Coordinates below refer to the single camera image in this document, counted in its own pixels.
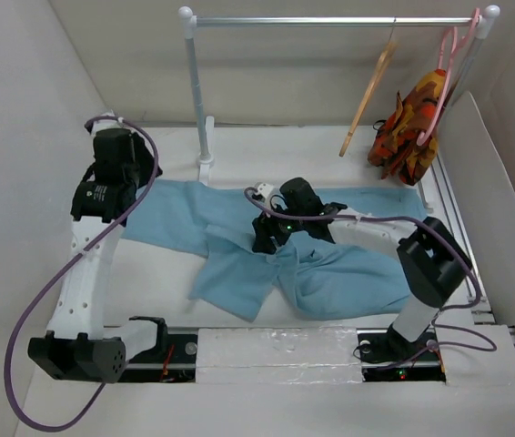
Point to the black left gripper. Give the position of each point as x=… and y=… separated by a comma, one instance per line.
x=148, y=166

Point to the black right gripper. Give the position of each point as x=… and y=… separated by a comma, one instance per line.
x=264, y=226

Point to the light blue trousers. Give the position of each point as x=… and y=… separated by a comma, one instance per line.
x=322, y=281

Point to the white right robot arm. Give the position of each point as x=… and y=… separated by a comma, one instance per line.
x=433, y=263

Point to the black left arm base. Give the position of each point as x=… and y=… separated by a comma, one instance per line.
x=176, y=363

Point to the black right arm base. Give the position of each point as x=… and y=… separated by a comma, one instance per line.
x=385, y=358

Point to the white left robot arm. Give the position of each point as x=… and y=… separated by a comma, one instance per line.
x=77, y=345

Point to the wooden clothes hanger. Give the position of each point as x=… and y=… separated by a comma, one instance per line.
x=378, y=73

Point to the pink plastic clothes hanger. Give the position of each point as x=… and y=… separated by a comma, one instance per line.
x=455, y=46

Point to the orange camouflage garment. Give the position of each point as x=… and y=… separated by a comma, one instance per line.
x=396, y=149

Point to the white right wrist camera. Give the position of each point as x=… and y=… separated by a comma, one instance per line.
x=263, y=192

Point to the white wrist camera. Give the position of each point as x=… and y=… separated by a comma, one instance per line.
x=263, y=192
x=102, y=122

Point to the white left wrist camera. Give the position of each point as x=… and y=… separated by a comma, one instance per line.
x=102, y=122

